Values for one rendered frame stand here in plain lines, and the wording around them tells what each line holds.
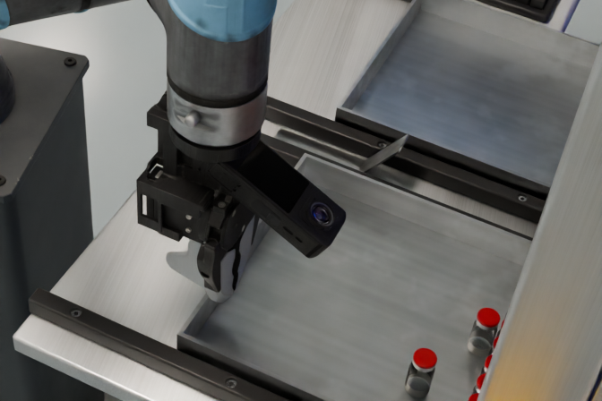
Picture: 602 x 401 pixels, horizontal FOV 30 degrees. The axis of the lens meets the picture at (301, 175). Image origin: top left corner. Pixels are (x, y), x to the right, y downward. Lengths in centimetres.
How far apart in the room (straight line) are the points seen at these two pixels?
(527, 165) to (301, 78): 27
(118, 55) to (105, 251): 163
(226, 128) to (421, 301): 33
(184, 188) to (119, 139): 158
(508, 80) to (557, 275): 69
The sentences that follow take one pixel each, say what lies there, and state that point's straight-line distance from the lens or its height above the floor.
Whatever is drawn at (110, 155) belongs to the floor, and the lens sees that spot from 244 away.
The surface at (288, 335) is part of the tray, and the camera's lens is 103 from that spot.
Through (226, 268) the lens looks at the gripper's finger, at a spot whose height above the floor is 98.
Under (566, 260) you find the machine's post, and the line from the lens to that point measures 64.
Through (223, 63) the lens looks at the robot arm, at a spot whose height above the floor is 120.
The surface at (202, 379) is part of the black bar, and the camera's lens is 97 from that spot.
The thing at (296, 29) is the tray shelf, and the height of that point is 88.
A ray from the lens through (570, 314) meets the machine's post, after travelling 67.
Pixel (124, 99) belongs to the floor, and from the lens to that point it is 257.
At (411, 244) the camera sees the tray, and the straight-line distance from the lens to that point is 111.
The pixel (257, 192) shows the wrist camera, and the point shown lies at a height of 108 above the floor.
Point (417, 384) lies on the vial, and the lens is 99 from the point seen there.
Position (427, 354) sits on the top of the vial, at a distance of 98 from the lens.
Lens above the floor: 170
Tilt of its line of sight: 45 degrees down
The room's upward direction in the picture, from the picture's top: 7 degrees clockwise
